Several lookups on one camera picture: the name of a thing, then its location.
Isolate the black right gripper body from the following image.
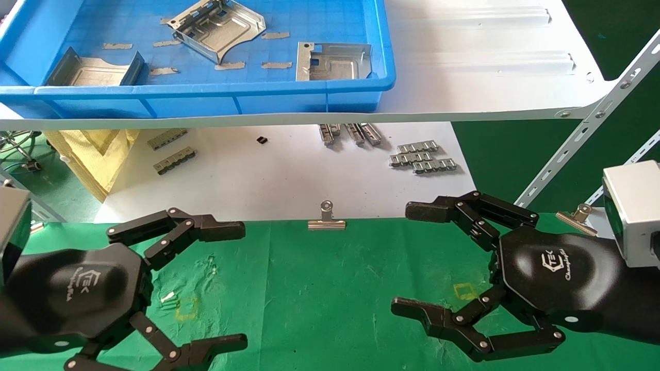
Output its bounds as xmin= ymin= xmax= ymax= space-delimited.
xmin=496 ymin=227 xmax=625 ymax=333

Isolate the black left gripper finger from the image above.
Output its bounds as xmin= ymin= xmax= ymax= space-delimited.
xmin=64 ymin=312 xmax=248 ymax=371
xmin=107 ymin=208 xmax=246 ymax=272

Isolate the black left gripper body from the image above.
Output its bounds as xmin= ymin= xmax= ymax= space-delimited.
xmin=0 ymin=242 xmax=154 ymax=357

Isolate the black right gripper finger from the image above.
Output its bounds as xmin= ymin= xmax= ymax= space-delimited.
xmin=405 ymin=191 xmax=539 ymax=253
xmin=390 ymin=285 xmax=566 ymax=362

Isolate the metal plate with holes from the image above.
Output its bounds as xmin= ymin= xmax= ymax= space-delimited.
xmin=296 ymin=42 xmax=373 ymax=82

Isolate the silver linked metal strip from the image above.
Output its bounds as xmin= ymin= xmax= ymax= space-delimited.
xmin=411 ymin=158 xmax=458 ymax=175
xmin=389 ymin=151 xmax=434 ymax=167
xmin=396 ymin=140 xmax=439 ymax=154

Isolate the grey toothed connector strip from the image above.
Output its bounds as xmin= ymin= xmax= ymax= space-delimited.
xmin=147 ymin=128 xmax=189 ymax=151
xmin=153 ymin=147 xmax=197 ymax=175

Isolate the white plain shelf board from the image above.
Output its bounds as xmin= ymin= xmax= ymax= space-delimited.
xmin=93 ymin=122 xmax=477 ymax=223

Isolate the grey perforated shelf upright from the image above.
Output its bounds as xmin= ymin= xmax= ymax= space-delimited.
xmin=0 ymin=171 xmax=65 ymax=223

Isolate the green table cloth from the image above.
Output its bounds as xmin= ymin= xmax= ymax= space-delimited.
xmin=0 ymin=214 xmax=660 ymax=371

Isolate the yellow woven bag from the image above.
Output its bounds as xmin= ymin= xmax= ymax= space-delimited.
xmin=44 ymin=129 xmax=141 ymax=203

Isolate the white metal shelf cart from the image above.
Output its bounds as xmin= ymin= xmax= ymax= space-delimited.
xmin=0 ymin=0 xmax=619 ymax=130

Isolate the white perforated shelf upright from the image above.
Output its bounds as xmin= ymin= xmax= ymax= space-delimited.
xmin=516 ymin=31 xmax=660 ymax=208

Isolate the chrome wheeled stand base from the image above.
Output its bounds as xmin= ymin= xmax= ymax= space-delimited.
xmin=0 ymin=131 xmax=44 ymax=173

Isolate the blue plastic tray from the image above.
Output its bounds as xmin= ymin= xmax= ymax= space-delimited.
xmin=0 ymin=0 xmax=397 ymax=119

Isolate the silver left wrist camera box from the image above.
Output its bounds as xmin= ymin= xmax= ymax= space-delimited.
xmin=0 ymin=187 xmax=32 ymax=289

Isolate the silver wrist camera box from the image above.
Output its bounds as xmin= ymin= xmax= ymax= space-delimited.
xmin=602 ymin=161 xmax=660 ymax=268
xmin=0 ymin=187 xmax=32 ymax=289

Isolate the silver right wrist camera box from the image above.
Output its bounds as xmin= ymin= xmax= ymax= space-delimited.
xmin=602 ymin=161 xmax=660 ymax=268

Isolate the large bent metal bracket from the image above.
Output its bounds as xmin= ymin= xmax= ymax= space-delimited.
xmin=166 ymin=0 xmax=267 ymax=65

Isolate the metal bracket with raised sides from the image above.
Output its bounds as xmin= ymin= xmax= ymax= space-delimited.
xmin=45 ymin=47 xmax=146 ymax=87

